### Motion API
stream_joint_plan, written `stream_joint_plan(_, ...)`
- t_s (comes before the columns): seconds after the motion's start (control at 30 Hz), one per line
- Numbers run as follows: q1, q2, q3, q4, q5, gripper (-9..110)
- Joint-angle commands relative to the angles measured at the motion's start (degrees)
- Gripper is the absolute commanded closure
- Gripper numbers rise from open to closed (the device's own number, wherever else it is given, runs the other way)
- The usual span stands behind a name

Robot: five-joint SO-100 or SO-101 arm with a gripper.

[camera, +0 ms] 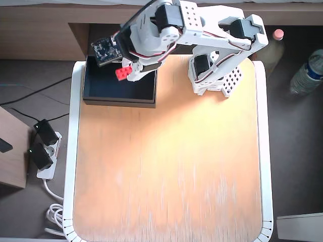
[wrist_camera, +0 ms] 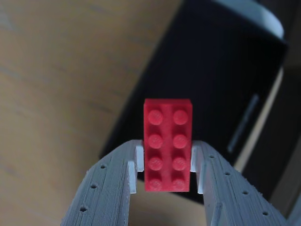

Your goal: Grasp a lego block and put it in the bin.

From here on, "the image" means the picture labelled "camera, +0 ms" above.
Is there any black camera usb cable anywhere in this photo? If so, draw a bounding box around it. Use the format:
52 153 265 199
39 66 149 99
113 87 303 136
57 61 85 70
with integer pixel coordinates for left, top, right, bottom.
118 0 158 31

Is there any white power strip cable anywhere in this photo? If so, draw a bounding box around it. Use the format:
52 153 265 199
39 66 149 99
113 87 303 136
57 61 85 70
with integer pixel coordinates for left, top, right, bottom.
43 177 67 237

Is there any black cardboard bin box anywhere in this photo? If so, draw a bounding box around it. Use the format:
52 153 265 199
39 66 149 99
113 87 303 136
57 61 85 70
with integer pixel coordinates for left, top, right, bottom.
82 54 158 109

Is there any long black floor cable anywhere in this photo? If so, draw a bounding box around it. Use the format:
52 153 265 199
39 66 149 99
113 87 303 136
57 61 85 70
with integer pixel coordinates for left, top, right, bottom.
0 77 73 107

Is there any red lego block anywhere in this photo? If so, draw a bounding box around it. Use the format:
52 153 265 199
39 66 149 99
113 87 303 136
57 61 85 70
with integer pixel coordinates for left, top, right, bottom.
115 67 133 81

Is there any brown wooden bed frame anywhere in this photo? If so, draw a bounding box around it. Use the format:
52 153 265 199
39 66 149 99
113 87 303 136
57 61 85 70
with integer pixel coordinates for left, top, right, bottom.
0 3 323 61

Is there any black adapter cable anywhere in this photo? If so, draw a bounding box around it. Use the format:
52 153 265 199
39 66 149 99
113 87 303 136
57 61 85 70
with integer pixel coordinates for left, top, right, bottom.
49 112 70 122
11 108 39 125

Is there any small black flat object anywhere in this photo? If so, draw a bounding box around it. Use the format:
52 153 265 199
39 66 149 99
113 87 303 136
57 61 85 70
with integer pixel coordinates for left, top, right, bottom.
0 137 13 154

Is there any white power strip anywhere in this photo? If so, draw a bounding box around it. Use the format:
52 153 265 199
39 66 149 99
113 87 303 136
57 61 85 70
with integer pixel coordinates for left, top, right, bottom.
36 131 63 180

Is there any black camera circuit board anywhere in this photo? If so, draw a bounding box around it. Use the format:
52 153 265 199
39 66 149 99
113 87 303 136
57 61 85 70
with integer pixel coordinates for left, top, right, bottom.
90 36 122 68

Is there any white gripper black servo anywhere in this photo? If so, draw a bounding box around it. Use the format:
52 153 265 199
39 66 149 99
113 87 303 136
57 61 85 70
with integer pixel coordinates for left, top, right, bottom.
117 12 177 82

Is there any clear plastic water bottle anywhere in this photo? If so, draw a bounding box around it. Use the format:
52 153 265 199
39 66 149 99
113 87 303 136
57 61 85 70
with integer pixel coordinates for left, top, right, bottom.
289 49 323 96

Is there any brown wooden box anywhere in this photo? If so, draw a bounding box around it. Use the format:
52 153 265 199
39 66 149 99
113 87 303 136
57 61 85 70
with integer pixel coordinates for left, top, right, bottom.
0 105 31 190

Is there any white bed sheet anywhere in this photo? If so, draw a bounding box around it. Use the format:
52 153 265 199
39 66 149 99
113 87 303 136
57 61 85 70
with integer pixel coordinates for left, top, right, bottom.
0 0 323 6

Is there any white table frame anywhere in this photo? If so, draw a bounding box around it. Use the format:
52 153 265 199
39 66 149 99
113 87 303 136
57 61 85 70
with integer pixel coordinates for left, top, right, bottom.
62 59 275 242

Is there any grey white box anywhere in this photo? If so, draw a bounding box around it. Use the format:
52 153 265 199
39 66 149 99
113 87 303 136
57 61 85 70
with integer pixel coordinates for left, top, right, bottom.
276 212 323 242

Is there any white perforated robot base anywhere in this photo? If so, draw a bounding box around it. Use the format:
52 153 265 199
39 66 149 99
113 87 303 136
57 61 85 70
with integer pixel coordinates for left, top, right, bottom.
188 54 246 99

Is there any black power adapter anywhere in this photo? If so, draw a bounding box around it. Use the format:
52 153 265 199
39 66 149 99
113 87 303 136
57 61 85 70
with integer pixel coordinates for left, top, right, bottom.
33 119 59 146
27 143 54 170

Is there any juice bottle pink cap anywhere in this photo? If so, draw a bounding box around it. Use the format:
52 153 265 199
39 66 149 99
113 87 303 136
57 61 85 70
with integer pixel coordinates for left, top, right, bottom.
261 29 286 73

